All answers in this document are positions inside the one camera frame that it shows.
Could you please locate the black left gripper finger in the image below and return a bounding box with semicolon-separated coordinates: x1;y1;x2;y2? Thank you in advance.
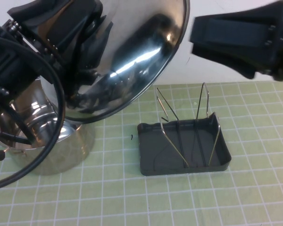
8;0;103;28
47;13;88;57

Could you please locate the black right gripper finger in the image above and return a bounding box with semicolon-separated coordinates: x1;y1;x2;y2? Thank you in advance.
191;41;279;80
190;0;283;47

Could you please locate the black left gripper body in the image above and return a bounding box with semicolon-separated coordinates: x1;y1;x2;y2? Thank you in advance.
0;20;64;104

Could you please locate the stainless steel pot lid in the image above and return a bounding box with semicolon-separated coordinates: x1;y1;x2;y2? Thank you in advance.
36;0;190;124

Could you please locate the stainless steel cooking pot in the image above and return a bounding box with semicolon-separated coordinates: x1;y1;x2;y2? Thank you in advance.
0;75;96;176

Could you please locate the green checkered table mat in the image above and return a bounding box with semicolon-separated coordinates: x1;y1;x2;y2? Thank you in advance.
0;80;283;226

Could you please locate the thick black cable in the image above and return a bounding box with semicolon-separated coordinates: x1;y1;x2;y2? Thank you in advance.
0;35;67;191

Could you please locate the thin black cable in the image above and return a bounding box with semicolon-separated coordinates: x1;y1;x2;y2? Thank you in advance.
0;131;35;145

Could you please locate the black tray wire lid rack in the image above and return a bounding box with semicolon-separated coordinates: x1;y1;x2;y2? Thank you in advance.
137;82;232;177

